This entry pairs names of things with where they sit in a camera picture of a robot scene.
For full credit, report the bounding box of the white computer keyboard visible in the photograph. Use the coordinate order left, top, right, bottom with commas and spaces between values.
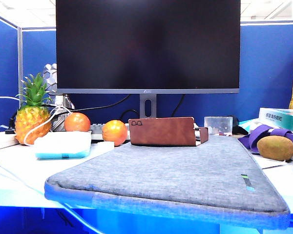
89, 123, 130, 141

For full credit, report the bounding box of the brown kiwi fruit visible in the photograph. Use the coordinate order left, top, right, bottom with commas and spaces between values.
256, 135, 293, 162

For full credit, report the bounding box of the black monitor cable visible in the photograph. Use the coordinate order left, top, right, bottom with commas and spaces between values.
169, 94, 186, 117
54, 94, 131, 116
119, 109, 140, 122

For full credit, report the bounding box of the purple fabric strap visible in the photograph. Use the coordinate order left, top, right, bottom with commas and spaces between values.
238, 124, 293, 155

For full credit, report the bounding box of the teal and white carton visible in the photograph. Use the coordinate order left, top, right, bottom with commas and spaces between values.
258, 107, 293, 133

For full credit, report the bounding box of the brown leather glasses case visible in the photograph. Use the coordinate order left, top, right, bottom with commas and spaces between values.
128, 117, 209, 147

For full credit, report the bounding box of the grey monitor stand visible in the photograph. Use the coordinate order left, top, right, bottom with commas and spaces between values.
139, 94, 157, 118

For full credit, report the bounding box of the orange fruit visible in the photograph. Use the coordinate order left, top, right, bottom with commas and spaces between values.
102, 119, 128, 147
63, 112, 91, 133

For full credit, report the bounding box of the black rounded object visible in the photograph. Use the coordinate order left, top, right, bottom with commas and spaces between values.
231, 116, 249, 135

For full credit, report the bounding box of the white and teal flat box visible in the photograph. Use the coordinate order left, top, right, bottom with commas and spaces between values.
34, 131, 92, 160

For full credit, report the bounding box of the silver figurine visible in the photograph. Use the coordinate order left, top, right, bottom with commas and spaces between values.
42, 63, 75, 131

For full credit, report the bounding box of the toy pineapple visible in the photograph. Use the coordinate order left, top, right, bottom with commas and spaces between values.
14, 72, 54, 145

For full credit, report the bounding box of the white cable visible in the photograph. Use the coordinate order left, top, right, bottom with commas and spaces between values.
0, 96, 72, 146
0, 156, 101, 234

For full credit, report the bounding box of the black computer monitor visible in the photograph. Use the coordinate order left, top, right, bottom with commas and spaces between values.
55, 0, 241, 95

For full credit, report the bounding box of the small white block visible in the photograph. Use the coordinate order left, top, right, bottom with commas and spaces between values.
90, 140, 115, 153

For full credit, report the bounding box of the grey fabric laptop sleeve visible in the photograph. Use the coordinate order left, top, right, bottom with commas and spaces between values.
44, 135, 291, 231

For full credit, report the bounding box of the clear plastic container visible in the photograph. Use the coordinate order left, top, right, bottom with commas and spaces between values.
204, 116, 233, 137

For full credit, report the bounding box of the grey partition frame post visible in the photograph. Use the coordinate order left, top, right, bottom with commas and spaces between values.
17, 26, 24, 108

